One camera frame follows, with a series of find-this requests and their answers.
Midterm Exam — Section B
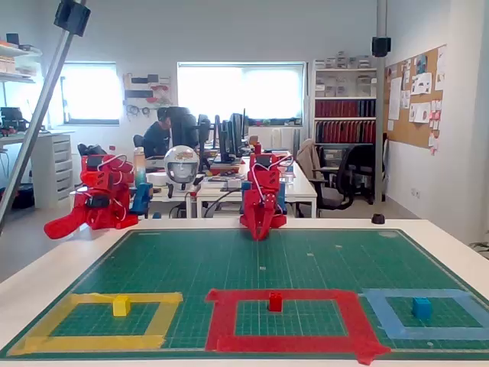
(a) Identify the red leader arm with handle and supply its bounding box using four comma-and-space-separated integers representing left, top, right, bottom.
44, 154, 139, 241

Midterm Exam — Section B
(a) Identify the red tape square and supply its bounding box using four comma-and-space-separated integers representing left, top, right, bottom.
205, 288, 393, 366

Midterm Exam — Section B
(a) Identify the yellow toy brick cube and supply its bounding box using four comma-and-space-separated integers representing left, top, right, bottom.
112, 295, 132, 317

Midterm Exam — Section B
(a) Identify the blue toy brick cube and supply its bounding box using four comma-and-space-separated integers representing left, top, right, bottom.
411, 297, 432, 320

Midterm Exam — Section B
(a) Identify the yellow tape square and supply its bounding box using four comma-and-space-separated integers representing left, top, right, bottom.
6, 291, 183, 356

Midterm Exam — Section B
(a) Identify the blue tape square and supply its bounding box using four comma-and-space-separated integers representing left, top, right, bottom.
358, 288, 489, 341

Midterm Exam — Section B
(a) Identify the long white desk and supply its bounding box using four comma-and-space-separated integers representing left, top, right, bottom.
196, 151, 319, 219

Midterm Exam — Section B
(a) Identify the beige jacket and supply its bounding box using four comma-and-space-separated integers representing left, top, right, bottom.
296, 138, 325, 183

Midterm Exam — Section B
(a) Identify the black monitor with stand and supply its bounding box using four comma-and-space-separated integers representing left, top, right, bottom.
212, 109, 248, 164

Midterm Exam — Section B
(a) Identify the green cutting mat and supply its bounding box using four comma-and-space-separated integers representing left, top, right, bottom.
0, 228, 489, 362

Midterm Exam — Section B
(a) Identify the white helmet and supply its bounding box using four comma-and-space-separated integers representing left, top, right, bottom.
164, 145, 200, 192

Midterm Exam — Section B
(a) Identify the black office chair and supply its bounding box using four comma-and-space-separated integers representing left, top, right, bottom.
316, 144, 377, 211

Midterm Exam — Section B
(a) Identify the narrow black monitor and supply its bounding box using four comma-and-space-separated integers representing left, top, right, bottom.
196, 113, 213, 154

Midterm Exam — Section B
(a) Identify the white round device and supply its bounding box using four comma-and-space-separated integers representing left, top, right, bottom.
146, 171, 170, 189

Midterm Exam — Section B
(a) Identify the large black monitor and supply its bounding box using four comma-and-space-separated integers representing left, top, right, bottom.
167, 106, 200, 151

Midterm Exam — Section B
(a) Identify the red and black binders row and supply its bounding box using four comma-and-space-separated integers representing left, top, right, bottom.
315, 120, 377, 145
315, 99, 377, 119

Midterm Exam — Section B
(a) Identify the wide bright window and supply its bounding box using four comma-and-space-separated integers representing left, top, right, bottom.
176, 60, 308, 124

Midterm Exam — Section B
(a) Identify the large blue table clamp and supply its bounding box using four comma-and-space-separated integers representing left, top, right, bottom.
128, 182, 154, 219

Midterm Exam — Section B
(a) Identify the seated person in dark shirt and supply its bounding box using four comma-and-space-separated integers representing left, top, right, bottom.
141, 106, 173, 158

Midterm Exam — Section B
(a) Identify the colourful drinking bottle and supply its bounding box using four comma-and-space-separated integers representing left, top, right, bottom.
132, 147, 148, 189

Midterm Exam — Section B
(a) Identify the black chair of seated person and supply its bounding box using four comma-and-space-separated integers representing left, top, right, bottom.
132, 133, 147, 158

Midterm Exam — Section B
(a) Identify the white shelf unit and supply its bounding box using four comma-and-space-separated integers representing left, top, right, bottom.
311, 57, 379, 148

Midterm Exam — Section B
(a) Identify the clear storage boxes row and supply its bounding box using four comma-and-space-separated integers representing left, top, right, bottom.
315, 72, 377, 98
324, 49, 374, 70

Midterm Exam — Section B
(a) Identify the grey metal pole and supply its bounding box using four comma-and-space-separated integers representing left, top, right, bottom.
375, 0, 388, 203

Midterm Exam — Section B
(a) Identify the tall white paper sheet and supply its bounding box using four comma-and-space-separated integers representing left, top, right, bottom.
388, 77, 403, 120

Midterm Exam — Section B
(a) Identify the white drawing sheet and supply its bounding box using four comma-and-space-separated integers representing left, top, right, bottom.
408, 102, 432, 124

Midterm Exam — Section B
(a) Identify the small bright window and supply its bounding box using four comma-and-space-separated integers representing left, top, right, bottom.
47, 60, 122, 127

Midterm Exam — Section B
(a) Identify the printed photo sheet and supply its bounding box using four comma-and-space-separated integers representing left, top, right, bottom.
410, 72, 433, 96

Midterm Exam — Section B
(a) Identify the black pole clamp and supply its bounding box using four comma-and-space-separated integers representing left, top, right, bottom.
53, 0, 92, 37
371, 36, 392, 58

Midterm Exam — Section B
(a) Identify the white drawer cabinet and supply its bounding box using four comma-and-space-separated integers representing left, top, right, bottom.
32, 131, 74, 210

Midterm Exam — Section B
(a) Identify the green plant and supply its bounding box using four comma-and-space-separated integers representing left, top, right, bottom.
468, 239, 489, 263

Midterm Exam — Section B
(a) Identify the black floor bag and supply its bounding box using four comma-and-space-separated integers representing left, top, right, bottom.
11, 183, 36, 210

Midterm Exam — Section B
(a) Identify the black machine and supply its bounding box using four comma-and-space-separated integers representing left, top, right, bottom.
0, 106, 31, 135

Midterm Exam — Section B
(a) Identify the white robot arm cable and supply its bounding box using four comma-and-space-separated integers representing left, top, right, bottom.
250, 154, 293, 215

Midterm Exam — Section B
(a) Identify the white leader arm cable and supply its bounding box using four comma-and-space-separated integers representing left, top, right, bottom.
97, 154, 129, 222

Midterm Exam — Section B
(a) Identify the wall tool rack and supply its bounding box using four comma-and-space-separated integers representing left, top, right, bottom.
121, 71, 173, 122

